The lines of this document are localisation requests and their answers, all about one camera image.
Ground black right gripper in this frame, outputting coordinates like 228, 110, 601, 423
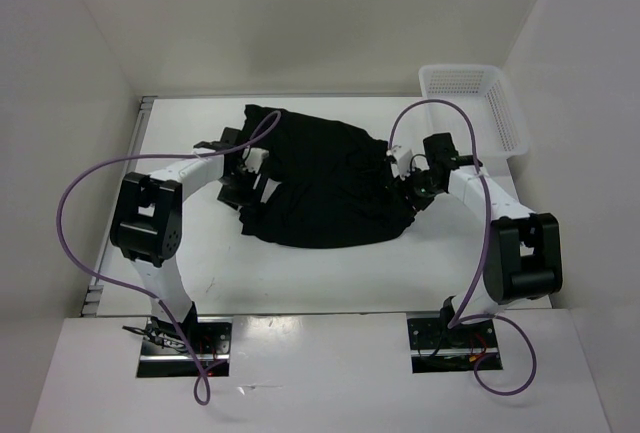
387, 162, 443, 219

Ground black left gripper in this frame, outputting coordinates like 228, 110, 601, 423
217, 165, 269, 216

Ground black shorts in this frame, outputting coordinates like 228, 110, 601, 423
240, 110, 416, 249

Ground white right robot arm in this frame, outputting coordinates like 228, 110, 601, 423
386, 133, 563, 346

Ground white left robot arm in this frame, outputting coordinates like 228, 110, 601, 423
110, 128, 269, 353

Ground white plastic basket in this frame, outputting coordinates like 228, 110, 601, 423
418, 64, 530, 159

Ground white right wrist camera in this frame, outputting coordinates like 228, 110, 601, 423
386, 145, 413, 179

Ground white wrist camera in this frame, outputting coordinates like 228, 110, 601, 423
242, 148, 269, 174
386, 145, 413, 179

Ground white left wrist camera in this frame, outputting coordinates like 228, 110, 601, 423
242, 148, 269, 174

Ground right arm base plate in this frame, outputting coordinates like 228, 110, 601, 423
406, 312, 503, 374

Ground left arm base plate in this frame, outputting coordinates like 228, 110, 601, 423
125, 316, 233, 379

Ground aluminium table edge rail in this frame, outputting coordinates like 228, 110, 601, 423
80, 96, 157, 318

